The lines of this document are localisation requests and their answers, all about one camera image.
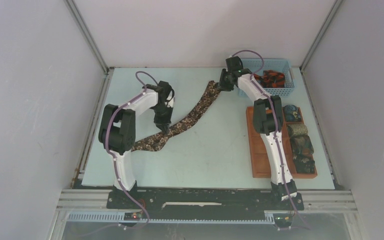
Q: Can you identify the dark camo rolled tie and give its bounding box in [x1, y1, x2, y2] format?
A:
[292, 154, 316, 174]

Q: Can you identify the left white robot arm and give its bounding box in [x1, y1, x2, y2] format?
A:
[98, 81, 175, 208]

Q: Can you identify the red black patterned tie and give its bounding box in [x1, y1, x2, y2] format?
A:
[253, 70, 286, 88]

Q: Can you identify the brown floral tie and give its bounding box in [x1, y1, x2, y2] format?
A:
[131, 80, 221, 152]

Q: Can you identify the aluminium frame rail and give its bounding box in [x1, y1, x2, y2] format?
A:
[56, 189, 358, 214]

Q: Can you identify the wooden compartment tray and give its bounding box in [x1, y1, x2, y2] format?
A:
[245, 106, 318, 179]

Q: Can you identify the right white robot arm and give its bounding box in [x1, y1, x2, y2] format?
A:
[216, 56, 298, 209]

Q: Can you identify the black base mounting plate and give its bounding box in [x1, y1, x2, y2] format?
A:
[106, 187, 304, 221]

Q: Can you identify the blue plastic basket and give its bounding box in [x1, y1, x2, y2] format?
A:
[242, 58, 295, 97]

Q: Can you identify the green camo rolled tie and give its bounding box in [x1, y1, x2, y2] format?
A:
[290, 135, 315, 156]

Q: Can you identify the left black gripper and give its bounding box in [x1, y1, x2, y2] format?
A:
[152, 103, 173, 133]

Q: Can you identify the olive rolled tie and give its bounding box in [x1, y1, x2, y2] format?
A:
[287, 123, 309, 138]

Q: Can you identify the blue rolled tie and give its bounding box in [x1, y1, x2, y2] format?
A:
[283, 104, 303, 123]

